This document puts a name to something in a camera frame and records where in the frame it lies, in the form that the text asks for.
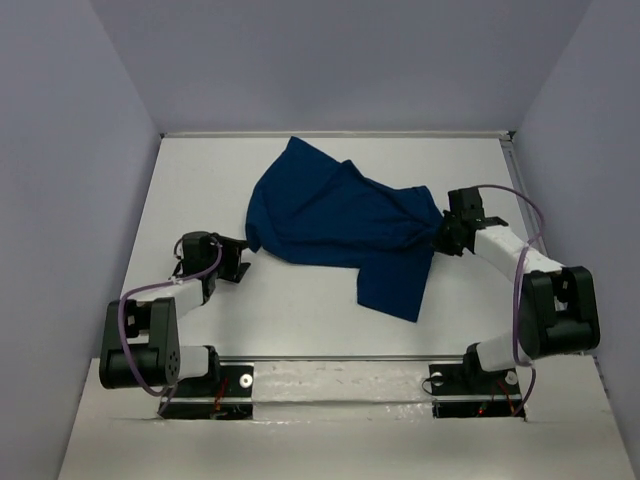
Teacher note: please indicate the aluminium rail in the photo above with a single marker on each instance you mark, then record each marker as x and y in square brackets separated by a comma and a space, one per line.
[498, 134]
[300, 358]

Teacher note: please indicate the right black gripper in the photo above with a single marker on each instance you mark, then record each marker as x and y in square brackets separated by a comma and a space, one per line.
[440, 244]

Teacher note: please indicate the blue t shirt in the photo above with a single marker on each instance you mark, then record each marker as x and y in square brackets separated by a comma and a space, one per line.
[310, 209]

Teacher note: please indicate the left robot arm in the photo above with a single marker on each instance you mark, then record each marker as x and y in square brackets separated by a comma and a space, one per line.
[140, 343]

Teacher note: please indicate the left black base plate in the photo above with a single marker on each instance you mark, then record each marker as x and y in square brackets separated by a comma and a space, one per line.
[228, 397]

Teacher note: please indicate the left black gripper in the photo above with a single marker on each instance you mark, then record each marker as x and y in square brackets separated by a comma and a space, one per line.
[232, 257]

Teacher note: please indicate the aluminium rail front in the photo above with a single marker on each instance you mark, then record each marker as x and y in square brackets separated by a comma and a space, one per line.
[300, 358]

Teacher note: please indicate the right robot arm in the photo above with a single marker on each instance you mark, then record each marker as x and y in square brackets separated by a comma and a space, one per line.
[554, 308]

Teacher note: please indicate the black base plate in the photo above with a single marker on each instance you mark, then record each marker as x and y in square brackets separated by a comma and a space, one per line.
[454, 396]
[228, 397]

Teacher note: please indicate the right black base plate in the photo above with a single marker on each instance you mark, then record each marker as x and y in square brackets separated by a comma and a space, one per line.
[454, 396]

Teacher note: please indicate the aluminium rail back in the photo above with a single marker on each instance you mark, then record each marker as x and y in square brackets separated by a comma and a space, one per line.
[498, 134]

